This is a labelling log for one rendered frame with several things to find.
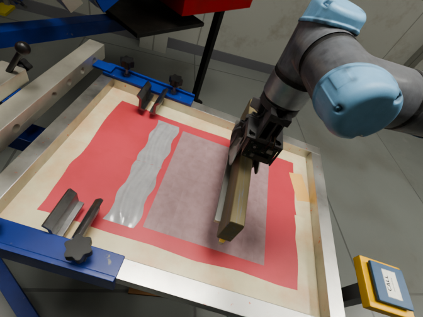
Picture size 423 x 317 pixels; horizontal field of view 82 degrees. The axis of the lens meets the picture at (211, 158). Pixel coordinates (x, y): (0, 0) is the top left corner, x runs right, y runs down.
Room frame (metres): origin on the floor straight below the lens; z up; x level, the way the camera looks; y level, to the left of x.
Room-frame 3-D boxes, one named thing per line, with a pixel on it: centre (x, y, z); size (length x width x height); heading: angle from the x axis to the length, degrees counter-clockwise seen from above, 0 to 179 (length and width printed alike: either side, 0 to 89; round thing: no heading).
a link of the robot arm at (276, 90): (0.39, -0.07, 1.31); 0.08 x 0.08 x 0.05
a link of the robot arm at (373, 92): (0.30, -0.12, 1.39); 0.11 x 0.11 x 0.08; 22
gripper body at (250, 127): (0.38, -0.07, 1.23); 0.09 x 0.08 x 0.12; 7
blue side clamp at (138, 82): (0.65, 0.29, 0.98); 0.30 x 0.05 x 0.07; 97
